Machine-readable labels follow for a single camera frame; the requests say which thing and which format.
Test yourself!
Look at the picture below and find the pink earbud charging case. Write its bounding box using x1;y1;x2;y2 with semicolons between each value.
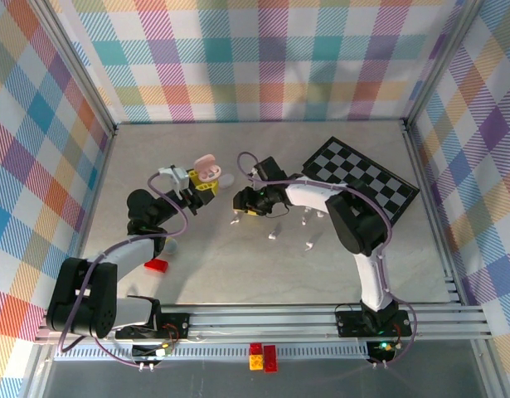
195;153;221;183

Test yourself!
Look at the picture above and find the red plastic brick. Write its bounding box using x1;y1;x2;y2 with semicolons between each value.
143;256;170;274

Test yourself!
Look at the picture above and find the black and white chessboard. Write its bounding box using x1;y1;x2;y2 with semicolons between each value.
300;136;421;228

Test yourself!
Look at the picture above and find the black electronics box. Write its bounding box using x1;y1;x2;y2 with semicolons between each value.
132;342;172;361
366;340;396;360

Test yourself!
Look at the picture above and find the long red toy brick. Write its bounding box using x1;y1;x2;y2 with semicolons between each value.
263;344;278;373

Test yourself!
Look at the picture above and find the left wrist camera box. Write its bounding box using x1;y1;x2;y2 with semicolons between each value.
158;164;190;196

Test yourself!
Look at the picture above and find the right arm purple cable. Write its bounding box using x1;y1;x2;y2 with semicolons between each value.
236;151;417;369

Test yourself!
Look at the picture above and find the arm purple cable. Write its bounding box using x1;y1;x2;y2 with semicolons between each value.
236;151;417;369
59;169;189;368

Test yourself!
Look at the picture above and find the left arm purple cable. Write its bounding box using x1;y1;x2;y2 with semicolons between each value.
59;169;189;368

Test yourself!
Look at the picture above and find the aluminium mounting rail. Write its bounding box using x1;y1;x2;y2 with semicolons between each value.
34;302;492;345

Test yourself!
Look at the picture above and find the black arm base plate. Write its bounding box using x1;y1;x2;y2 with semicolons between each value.
335;308;413;337
114;313;192;342

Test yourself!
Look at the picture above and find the perforated grey cable duct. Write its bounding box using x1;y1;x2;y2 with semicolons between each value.
53;346;372;362

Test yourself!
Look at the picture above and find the aluminium frame post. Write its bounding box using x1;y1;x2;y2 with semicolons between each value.
401;0;488;133
30;0;119;138

